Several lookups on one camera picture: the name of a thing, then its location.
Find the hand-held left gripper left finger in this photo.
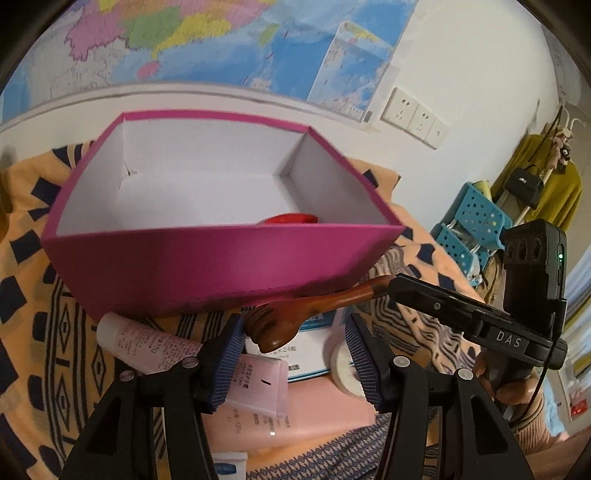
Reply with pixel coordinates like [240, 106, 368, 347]
[60, 314, 245, 480]

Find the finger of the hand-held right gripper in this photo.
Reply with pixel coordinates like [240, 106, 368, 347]
[388, 273, 485, 333]

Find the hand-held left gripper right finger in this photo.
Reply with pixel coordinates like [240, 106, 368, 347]
[344, 313, 532, 480]

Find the large pink tube white cap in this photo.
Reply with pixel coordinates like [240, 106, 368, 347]
[203, 353, 379, 450]

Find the pink cardboard box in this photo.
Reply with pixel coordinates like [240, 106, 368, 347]
[41, 110, 407, 319]

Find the person's right forearm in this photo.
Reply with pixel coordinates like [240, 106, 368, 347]
[501, 383, 573, 457]

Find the person's right hand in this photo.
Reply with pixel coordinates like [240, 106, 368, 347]
[473, 351, 546, 411]

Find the white tape roll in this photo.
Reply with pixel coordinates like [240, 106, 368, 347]
[330, 342, 370, 398]

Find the yellow hanging garment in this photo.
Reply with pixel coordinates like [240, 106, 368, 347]
[492, 135, 583, 232]

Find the black handbag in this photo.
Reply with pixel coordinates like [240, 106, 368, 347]
[504, 165, 546, 209]

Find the white blue tube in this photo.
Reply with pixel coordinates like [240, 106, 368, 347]
[213, 451, 250, 480]

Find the blue patterned cloth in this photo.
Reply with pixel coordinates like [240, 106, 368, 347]
[247, 415, 398, 480]

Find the small plush toy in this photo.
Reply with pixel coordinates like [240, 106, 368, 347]
[549, 131, 573, 174]

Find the red round object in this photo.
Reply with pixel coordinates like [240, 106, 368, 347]
[259, 213, 320, 226]

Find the orange patterned blanket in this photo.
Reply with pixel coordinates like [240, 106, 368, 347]
[0, 143, 485, 480]

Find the black cable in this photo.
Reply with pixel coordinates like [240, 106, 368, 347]
[508, 295, 568, 425]

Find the white wall switch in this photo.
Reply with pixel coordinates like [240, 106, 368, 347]
[427, 117, 450, 149]

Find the white wall socket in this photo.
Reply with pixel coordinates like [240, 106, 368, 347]
[381, 88, 419, 130]
[407, 104, 437, 139]

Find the colourful wall map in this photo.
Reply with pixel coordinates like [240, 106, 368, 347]
[0, 0, 419, 123]

